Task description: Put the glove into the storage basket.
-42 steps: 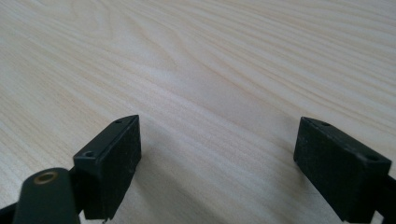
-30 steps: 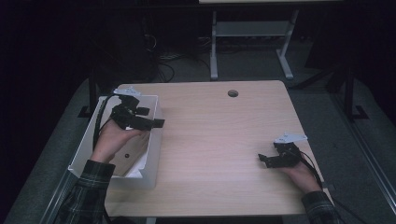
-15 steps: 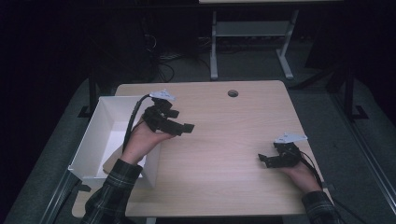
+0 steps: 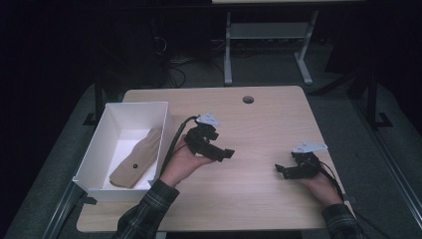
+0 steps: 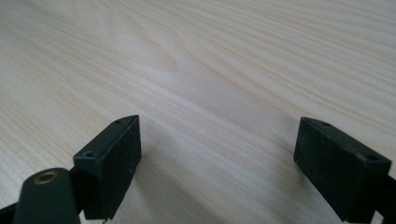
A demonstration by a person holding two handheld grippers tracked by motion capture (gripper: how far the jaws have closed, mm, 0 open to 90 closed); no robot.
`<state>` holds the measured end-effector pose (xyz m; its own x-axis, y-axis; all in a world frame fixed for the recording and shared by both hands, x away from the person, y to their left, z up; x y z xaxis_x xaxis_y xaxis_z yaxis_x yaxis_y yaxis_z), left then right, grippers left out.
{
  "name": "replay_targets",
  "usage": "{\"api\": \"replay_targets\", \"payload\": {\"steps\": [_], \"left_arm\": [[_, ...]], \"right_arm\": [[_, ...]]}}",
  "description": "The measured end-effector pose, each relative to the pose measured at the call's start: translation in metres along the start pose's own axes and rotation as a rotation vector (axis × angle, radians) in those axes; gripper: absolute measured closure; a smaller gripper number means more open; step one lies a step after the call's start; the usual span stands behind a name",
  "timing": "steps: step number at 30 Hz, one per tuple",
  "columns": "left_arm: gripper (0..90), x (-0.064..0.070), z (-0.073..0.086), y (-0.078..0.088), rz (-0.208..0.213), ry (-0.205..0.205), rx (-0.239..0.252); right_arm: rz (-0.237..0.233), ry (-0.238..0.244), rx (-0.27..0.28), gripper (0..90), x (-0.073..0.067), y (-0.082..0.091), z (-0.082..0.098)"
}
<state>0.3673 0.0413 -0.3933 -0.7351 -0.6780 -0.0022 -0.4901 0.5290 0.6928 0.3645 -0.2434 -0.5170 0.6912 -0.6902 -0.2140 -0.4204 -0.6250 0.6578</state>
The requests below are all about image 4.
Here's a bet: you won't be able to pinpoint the white box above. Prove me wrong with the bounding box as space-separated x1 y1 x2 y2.
72 101 174 203

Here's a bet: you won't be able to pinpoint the black floor cables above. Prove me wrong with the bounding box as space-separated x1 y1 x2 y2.
163 56 200 90

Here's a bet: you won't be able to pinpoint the grey metal desk frame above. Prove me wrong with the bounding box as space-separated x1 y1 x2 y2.
223 9 320 87

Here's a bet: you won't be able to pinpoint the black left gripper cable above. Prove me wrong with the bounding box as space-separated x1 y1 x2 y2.
160 115 201 176

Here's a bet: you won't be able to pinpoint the person's right hand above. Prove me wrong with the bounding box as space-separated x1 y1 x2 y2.
298 171 345 207

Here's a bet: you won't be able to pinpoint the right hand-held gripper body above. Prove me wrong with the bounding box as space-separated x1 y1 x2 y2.
284 141 328 180

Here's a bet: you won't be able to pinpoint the aluminium frame rail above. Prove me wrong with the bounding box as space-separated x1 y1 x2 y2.
351 99 422 230
41 181 86 239

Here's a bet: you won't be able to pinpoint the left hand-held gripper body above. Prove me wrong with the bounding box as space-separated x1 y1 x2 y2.
183 112 227 157

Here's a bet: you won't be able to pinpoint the person's left hand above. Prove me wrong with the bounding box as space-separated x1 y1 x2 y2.
159 133 216 189

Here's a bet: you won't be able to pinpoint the beige glove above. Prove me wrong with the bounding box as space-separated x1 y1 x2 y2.
108 127 163 190

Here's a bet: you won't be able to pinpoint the black metal stand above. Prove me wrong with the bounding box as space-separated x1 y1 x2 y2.
347 64 394 131
82 66 108 127

